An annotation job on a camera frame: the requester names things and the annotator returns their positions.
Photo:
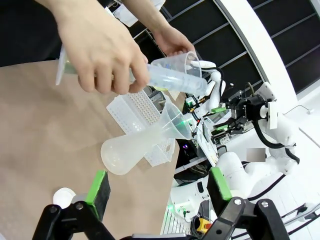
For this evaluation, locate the person's left hand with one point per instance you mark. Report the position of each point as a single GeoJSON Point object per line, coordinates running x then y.
{"type": "Point", "coordinates": [172, 41]}

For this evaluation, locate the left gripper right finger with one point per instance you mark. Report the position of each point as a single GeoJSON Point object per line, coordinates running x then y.
{"type": "Point", "coordinates": [217, 187]}

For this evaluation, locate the yellow red emergency stop button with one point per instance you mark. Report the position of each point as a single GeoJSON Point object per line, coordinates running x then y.
{"type": "Point", "coordinates": [202, 224]}

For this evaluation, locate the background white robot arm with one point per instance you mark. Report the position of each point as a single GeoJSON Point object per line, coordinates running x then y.
{"type": "Point", "coordinates": [213, 100]}

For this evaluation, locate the translucent plastic funnel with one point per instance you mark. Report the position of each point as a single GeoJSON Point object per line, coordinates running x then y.
{"type": "Point", "coordinates": [175, 122]}

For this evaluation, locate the white round cap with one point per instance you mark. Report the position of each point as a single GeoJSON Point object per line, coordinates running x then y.
{"type": "Point", "coordinates": [62, 197]}

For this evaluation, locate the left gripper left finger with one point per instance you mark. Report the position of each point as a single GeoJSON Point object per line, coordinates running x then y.
{"type": "Point", "coordinates": [100, 195]}

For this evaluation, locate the person's black clothed torso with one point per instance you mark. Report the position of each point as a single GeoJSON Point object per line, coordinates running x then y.
{"type": "Point", "coordinates": [25, 30]}

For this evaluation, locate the translucent plastic conical flask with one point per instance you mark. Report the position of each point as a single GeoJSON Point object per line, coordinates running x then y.
{"type": "Point", "coordinates": [125, 152]}

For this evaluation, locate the person's right forearm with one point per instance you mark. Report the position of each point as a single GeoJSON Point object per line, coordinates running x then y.
{"type": "Point", "coordinates": [82, 7]}

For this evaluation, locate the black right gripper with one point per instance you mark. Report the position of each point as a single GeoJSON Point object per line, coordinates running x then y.
{"type": "Point", "coordinates": [247, 110]}

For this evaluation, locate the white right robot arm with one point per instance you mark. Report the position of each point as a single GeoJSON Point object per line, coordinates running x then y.
{"type": "Point", "coordinates": [232, 170]}

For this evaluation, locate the person's left forearm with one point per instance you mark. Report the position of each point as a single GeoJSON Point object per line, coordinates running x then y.
{"type": "Point", "coordinates": [145, 15]}

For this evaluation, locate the person's right hand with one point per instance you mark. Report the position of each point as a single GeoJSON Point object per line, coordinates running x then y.
{"type": "Point", "coordinates": [100, 55]}

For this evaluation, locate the clear plastic graduated cylinder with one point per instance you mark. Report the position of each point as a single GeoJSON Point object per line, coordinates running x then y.
{"type": "Point", "coordinates": [175, 80]}

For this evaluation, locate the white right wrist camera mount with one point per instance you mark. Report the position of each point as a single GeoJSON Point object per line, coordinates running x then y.
{"type": "Point", "coordinates": [272, 116]}

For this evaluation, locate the white perforated plastic basket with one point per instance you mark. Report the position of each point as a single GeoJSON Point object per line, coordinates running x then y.
{"type": "Point", "coordinates": [140, 107]}

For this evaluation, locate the clear plastic measuring beaker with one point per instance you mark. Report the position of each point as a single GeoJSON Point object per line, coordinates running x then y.
{"type": "Point", "coordinates": [180, 58]}

